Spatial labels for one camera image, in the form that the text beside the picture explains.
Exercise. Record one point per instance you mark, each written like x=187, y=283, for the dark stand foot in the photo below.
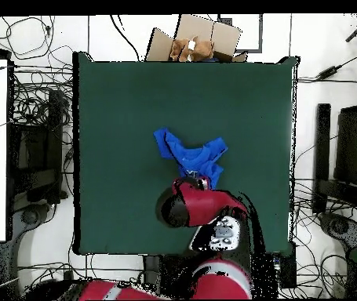
x=29, y=216
x=339, y=225

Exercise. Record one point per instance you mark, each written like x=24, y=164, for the black chair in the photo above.
x=352, y=141

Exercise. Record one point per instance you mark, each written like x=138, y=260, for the blue laundry item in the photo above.
x=197, y=160

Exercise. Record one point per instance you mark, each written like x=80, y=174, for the black equipment case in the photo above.
x=37, y=150

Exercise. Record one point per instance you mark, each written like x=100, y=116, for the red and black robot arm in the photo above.
x=203, y=203

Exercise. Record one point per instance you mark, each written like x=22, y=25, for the brown cardboard box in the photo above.
x=225, y=34

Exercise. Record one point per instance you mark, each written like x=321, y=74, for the black power strip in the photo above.
x=68, y=274

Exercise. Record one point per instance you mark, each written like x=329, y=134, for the grey floor frame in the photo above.
x=260, y=34

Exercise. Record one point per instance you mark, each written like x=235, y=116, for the black upright bar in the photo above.
x=322, y=141

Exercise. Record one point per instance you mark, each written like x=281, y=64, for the brown plush toy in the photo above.
x=197, y=50

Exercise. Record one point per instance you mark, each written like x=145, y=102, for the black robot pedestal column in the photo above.
x=153, y=272

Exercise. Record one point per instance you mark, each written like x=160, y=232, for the dark green table cloth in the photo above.
x=118, y=109

